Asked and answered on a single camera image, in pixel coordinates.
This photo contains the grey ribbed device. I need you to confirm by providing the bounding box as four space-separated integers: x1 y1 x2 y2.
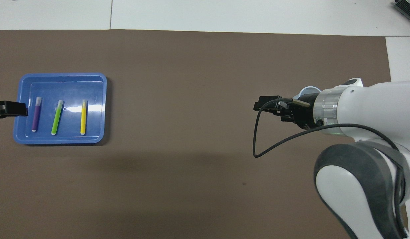
393 0 410 25

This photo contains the pale blue plastic cup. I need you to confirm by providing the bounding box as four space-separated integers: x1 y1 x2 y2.
297 86 322 101

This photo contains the purple pen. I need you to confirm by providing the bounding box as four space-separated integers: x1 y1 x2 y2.
31 97 42 132

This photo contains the green pen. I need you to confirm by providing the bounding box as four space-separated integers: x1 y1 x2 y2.
51 100 64 136

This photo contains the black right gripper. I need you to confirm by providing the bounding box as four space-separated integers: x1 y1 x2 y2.
253 93 320 130

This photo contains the yellow pen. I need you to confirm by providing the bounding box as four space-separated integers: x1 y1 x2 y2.
80 100 88 135

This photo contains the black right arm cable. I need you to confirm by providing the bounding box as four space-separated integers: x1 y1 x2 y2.
253 98 408 213

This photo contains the blue plastic tray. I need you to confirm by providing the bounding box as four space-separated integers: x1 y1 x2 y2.
13 73 107 145

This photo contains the brown table mat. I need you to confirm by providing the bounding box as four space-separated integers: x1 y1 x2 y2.
0 29 410 239

